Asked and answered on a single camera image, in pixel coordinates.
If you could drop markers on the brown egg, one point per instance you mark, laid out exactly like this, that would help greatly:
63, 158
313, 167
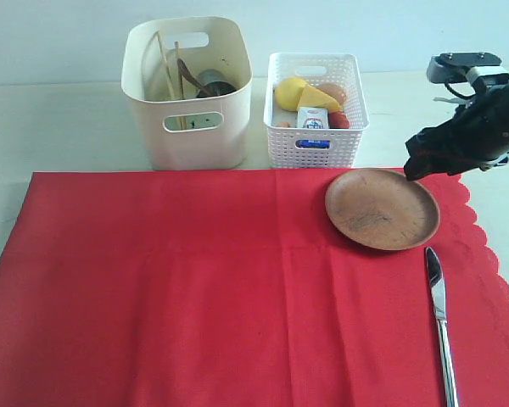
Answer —
333, 90

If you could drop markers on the white perforated plastic basket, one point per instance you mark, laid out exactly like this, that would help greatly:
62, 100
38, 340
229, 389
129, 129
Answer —
292, 147

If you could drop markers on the small milk carton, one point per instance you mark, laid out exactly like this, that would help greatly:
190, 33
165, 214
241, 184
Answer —
312, 119

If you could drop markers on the red table cloth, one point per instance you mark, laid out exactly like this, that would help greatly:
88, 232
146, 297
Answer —
207, 288

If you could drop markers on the stainless steel cup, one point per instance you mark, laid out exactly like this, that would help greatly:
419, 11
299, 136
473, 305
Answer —
215, 84

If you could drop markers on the red sausage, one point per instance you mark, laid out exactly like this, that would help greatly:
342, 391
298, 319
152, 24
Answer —
338, 120

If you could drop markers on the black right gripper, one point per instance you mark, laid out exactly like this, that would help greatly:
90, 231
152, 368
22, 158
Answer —
477, 137

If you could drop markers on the yellow cheese wedge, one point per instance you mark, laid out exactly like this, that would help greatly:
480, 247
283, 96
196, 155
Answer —
312, 97

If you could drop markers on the brown wooden plate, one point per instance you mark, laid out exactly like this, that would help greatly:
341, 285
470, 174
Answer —
381, 209

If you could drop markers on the yellow lemon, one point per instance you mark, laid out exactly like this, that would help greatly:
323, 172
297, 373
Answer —
288, 92

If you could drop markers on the dark wooden spoon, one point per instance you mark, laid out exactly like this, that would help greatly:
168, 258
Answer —
192, 80

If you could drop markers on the silver table knife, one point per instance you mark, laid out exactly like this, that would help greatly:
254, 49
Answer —
438, 292

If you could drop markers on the pale green ceramic bowl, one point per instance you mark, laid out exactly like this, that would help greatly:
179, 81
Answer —
161, 90

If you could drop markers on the cream plastic bin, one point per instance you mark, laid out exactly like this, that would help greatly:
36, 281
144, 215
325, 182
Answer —
216, 127

